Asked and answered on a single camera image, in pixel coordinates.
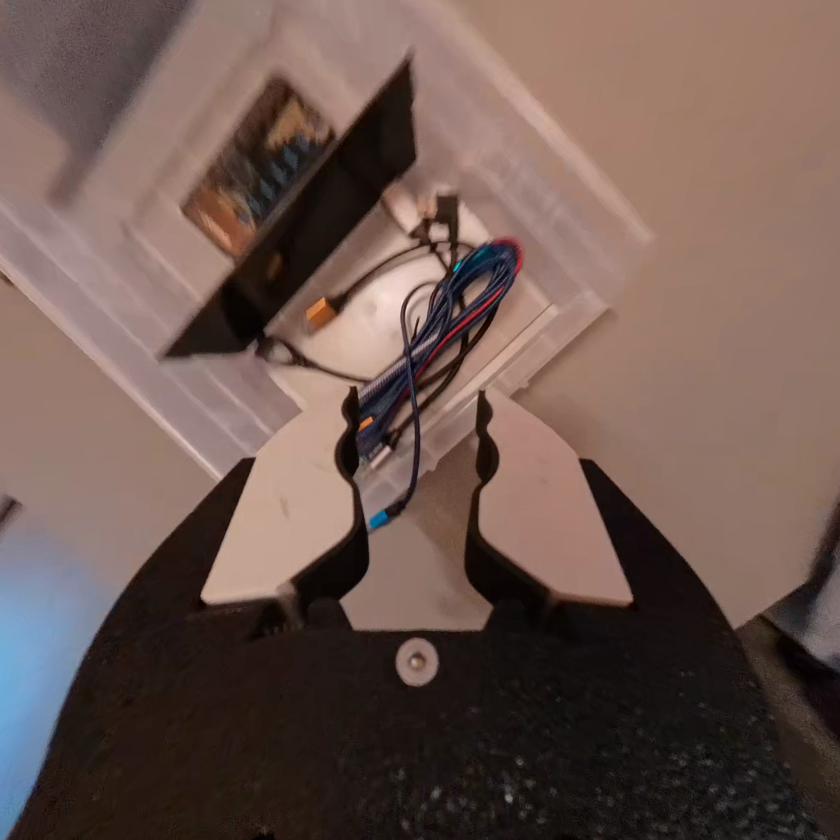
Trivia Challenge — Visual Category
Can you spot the blue and red cable bundle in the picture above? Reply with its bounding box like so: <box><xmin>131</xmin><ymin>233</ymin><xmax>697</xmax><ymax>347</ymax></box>
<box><xmin>354</xmin><ymin>239</ymin><xmax>522</xmax><ymax>534</ymax></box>

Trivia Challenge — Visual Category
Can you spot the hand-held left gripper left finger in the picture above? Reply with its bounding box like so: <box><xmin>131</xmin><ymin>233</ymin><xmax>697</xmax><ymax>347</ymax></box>
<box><xmin>200</xmin><ymin>387</ymin><xmax>368</xmax><ymax>608</ymax></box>

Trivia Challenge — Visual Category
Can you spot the black cable with orange plug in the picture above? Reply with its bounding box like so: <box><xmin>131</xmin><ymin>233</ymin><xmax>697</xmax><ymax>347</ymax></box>
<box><xmin>306</xmin><ymin>239</ymin><xmax>475</xmax><ymax>330</ymax></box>

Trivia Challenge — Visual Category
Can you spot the clear plastic bin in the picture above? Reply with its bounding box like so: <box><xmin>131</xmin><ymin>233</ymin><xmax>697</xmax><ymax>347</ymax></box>
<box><xmin>0</xmin><ymin>0</ymin><xmax>655</xmax><ymax>481</ymax></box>

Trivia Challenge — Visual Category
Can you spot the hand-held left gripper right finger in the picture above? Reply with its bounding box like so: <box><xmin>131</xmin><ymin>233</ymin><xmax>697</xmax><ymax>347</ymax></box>
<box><xmin>466</xmin><ymin>390</ymin><xmax>634</xmax><ymax>608</ymax></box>

